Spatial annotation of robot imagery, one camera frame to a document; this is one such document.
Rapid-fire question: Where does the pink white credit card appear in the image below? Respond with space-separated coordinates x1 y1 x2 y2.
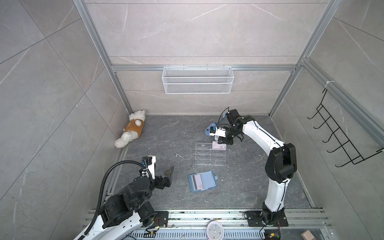
212 142 227 151

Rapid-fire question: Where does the blue leather card holder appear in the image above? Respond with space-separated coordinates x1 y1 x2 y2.
188 171 218 193

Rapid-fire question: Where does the clear acrylic organizer tray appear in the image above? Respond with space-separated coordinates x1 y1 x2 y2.
195 142 228 166

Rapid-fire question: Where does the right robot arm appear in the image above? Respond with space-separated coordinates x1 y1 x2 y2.
207 109 297 225

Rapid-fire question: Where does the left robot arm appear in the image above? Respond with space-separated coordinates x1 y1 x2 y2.
75 166 174 240

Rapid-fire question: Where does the card with black stripe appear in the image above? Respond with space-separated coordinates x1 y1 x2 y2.
189 174 204 192

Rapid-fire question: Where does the blue brush tool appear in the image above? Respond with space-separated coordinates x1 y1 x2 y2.
205 123 217 136

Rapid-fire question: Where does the white teddy bear brown vest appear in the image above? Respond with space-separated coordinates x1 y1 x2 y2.
114 110 146 149

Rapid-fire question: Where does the white clock at front edge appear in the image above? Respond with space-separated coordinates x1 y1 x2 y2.
206 221 224 240

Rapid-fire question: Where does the pink block at front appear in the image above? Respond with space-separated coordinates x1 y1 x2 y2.
301 230 316 240

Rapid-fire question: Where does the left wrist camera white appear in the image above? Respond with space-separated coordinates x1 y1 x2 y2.
140 156 157 180

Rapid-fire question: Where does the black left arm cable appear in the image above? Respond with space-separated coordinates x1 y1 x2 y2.
77 160 146 240

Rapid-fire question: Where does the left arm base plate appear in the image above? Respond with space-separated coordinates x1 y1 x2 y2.
143 211 169 229

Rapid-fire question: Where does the aluminium front rail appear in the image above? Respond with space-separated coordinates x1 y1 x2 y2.
76 209 338 240

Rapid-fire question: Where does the white wire mesh basket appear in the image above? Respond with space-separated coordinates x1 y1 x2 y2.
162 67 235 95

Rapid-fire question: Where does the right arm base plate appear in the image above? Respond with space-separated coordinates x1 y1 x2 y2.
244 209 289 227

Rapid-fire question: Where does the black wire hook rack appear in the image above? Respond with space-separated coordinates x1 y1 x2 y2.
307 89 384 168

